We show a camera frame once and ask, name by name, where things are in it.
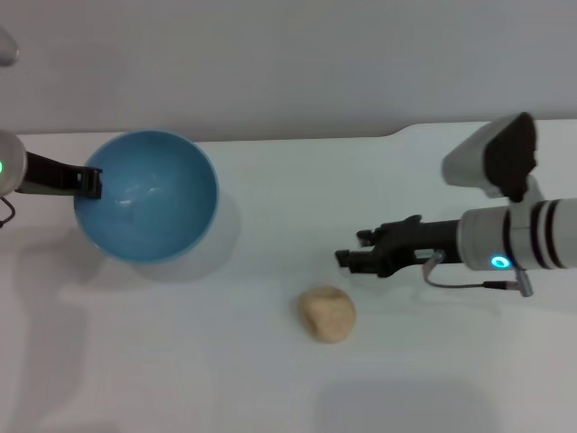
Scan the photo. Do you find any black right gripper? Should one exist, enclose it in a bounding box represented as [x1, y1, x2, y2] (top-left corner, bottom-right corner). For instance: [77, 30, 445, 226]
[334, 215, 463, 279]

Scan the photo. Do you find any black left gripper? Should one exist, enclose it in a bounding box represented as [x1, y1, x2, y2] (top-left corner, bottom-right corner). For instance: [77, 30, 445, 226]
[14, 152, 105, 200]

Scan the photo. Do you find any blue bowl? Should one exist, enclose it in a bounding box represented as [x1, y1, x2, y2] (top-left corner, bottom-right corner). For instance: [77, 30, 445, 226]
[72, 129, 221, 265]

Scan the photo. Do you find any beige egg yolk pastry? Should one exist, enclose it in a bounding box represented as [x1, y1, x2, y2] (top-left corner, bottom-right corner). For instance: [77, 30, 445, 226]
[300, 284, 358, 345]

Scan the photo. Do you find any left arm cable with plug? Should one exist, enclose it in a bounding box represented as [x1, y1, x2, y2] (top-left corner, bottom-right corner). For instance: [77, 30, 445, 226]
[0, 195, 17, 228]

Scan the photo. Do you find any arm cable with plug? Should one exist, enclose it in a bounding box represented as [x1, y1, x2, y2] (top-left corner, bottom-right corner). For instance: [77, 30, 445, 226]
[0, 195, 17, 228]
[422, 249, 535, 299]

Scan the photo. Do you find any right arm cable with plug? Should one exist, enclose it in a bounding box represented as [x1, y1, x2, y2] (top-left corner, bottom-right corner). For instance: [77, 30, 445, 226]
[422, 249, 535, 299]

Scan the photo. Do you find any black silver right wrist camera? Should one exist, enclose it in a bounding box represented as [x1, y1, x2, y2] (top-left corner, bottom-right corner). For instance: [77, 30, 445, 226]
[440, 112, 547, 202]

